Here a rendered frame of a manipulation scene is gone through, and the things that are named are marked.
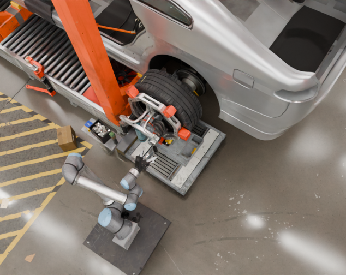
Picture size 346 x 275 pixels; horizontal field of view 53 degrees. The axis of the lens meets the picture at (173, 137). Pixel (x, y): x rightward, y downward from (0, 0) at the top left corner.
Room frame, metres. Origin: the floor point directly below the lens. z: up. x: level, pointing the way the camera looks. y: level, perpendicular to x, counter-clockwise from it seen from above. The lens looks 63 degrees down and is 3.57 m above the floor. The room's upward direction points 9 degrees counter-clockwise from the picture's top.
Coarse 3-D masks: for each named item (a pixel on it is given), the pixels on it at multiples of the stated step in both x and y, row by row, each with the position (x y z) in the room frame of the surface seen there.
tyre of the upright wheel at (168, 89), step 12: (156, 72) 1.88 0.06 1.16; (144, 84) 1.78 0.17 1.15; (156, 84) 1.74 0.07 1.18; (168, 84) 1.73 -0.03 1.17; (180, 84) 1.72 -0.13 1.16; (156, 96) 1.64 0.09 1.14; (168, 96) 1.61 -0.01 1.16; (180, 96) 1.62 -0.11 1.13; (192, 96) 1.63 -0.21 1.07; (180, 108) 1.53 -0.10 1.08; (192, 108) 1.55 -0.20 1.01; (180, 120) 1.49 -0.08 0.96; (192, 120) 1.49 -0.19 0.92
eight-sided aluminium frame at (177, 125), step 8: (136, 96) 1.75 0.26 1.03; (144, 96) 1.68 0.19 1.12; (136, 104) 1.79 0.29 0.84; (152, 104) 1.58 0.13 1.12; (160, 104) 1.57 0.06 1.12; (136, 112) 1.76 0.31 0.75; (160, 112) 1.51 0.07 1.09; (168, 120) 1.47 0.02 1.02; (176, 120) 1.47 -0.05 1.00; (176, 128) 1.41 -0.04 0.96; (168, 136) 1.49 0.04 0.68; (176, 136) 1.42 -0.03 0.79
